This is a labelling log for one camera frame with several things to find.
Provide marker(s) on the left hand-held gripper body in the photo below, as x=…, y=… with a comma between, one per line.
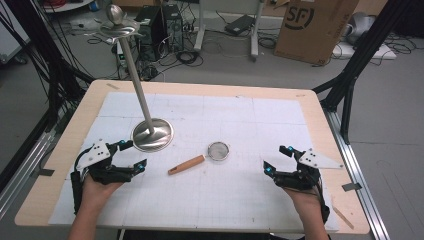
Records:
x=100, y=154

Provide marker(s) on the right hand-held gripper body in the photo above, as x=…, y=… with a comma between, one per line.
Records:
x=316, y=160

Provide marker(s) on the steel rack stand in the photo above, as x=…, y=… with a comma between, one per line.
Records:
x=140, y=90

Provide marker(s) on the person's left hand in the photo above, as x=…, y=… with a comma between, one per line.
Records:
x=95, y=195

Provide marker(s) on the person's right hand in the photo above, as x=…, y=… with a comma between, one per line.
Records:
x=308, y=201

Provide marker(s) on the grey tape piece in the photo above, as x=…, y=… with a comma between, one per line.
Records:
x=351, y=187

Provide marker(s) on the black tape piece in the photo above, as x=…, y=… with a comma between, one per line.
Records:
x=46, y=172

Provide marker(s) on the white grid mat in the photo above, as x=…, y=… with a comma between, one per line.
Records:
x=216, y=200

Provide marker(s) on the thin wooden stick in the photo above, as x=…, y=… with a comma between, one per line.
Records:
x=343, y=217

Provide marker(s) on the large black computer tower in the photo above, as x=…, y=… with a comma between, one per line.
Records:
x=151, y=33

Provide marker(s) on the brown cardboard box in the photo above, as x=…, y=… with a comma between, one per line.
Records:
x=313, y=36

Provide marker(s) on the white flat board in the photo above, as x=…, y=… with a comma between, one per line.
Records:
x=366, y=51

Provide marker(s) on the slim black computer tower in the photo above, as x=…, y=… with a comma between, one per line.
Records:
x=173, y=30

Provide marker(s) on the black flat device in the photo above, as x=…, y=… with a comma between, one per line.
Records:
x=240, y=24

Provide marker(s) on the silver grey appliance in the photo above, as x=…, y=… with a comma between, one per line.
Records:
x=361, y=25

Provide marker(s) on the aluminium rail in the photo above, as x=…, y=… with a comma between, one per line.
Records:
x=23, y=173
x=356, y=173

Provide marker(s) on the black frame strut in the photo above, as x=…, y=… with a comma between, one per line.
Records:
x=360, y=56

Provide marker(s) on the white stand frame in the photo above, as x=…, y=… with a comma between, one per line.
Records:
x=255, y=33

